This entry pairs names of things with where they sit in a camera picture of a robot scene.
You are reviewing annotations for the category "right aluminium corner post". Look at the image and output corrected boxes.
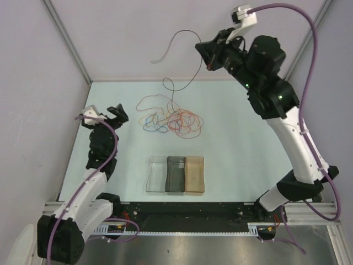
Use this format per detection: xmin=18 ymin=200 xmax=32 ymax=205
xmin=285 ymin=0 xmax=335 ymax=81

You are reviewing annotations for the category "aluminium corner post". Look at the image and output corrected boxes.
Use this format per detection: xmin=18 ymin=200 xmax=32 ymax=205
xmin=41 ymin=0 xmax=92 ymax=87
xmin=285 ymin=0 xmax=335 ymax=81

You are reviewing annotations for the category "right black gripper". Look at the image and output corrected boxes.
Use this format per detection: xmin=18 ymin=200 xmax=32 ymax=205
xmin=194 ymin=28 xmax=256 ymax=92

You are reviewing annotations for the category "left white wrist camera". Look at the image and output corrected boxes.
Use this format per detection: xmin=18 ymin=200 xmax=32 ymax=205
xmin=81 ymin=105 xmax=108 ymax=125

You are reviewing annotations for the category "orange thin cable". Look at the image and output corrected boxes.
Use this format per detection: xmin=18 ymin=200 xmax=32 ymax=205
xmin=136 ymin=94 xmax=180 ymax=122

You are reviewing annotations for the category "blue thin cable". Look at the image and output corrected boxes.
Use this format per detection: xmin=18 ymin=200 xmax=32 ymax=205
xmin=143 ymin=114 xmax=169 ymax=134

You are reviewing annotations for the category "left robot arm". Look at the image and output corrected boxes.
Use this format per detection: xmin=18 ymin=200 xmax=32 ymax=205
xmin=37 ymin=104 xmax=129 ymax=264

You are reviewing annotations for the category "amber plastic bin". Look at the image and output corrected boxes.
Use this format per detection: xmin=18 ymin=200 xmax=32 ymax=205
xmin=185 ymin=156 xmax=205 ymax=193

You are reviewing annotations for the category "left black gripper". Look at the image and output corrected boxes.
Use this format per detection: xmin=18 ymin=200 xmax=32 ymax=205
xmin=82 ymin=104 xmax=128 ymax=155

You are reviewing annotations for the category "left aluminium corner post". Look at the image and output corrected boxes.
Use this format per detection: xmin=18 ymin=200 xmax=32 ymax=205
xmin=41 ymin=0 xmax=92 ymax=87

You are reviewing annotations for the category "yellow thin cable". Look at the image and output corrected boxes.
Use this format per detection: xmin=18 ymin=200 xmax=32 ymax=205
xmin=139 ymin=109 xmax=194 ymax=130

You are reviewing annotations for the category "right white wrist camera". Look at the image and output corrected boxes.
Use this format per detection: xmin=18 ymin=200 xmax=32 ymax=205
xmin=226 ymin=4 xmax=257 ymax=44

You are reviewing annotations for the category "brown thin cable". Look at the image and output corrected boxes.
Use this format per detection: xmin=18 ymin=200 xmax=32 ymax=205
xmin=150 ymin=29 xmax=208 ymax=130

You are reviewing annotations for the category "clear plastic bin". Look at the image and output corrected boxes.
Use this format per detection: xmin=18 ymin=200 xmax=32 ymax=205
xmin=146 ymin=156 xmax=167 ymax=193

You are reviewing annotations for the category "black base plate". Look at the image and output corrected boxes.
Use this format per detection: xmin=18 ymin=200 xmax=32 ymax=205
xmin=112 ymin=202 xmax=280 ymax=233

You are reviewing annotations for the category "white slotted cable duct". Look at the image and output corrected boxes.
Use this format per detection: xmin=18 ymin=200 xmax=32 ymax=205
xmin=90 ymin=222 xmax=261 ymax=237

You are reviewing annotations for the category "dark grey plastic bin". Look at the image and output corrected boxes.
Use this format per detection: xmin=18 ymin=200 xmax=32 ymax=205
xmin=165 ymin=156 xmax=185 ymax=193

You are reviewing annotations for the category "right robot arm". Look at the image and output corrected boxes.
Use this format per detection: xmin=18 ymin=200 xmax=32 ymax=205
xmin=195 ymin=29 xmax=339 ymax=221

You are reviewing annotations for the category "aluminium frame rail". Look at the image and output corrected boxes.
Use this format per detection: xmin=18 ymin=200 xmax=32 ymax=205
xmin=41 ymin=200 xmax=340 ymax=226

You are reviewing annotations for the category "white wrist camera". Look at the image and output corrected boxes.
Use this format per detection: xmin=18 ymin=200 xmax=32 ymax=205
xmin=81 ymin=105 xmax=108 ymax=125
xmin=226 ymin=4 xmax=257 ymax=44

